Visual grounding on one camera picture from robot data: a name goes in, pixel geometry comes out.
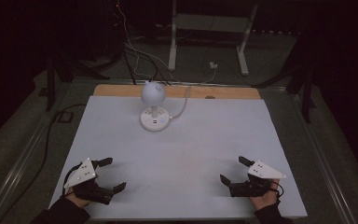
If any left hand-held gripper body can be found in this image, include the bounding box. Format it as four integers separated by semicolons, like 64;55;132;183
63;158;116;206

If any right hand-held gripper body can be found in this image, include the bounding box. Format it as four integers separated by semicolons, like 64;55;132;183
228;159;287;198

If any person's right hand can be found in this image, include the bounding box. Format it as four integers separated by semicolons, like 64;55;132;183
248;179;281;212

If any person's left hand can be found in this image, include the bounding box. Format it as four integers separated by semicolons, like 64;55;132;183
63;188;91;209

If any white table mat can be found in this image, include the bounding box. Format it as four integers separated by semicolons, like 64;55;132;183
48;94;309;219

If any black square floor plate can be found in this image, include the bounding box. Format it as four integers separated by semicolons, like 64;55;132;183
56;110;75;124

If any wooden table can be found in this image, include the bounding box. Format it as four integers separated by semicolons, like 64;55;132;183
92;83;262;101

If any black stand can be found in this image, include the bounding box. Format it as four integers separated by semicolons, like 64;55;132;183
254;30;317;124
44;51;112;113

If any white round power strip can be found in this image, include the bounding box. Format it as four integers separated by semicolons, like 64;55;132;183
139;79;172;133

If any grey metal stand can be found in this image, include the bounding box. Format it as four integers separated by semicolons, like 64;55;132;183
167;0;259;77

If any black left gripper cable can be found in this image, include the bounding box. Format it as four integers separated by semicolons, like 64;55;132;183
62;162;82;198

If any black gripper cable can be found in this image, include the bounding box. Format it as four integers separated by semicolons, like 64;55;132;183
272;179;285;198
62;162;82;198

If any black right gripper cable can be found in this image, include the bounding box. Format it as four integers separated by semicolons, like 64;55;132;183
272;179;285;198

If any long black floor cable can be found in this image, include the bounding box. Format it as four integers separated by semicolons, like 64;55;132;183
0;103;89;224

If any white lamp cable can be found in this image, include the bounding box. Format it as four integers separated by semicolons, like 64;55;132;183
167;85;192;120

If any black cable bundle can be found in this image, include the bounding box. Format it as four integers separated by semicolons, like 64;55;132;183
122;46;172;87

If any thin white floor cable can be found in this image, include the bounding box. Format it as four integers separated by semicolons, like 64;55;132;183
117;2;217;85

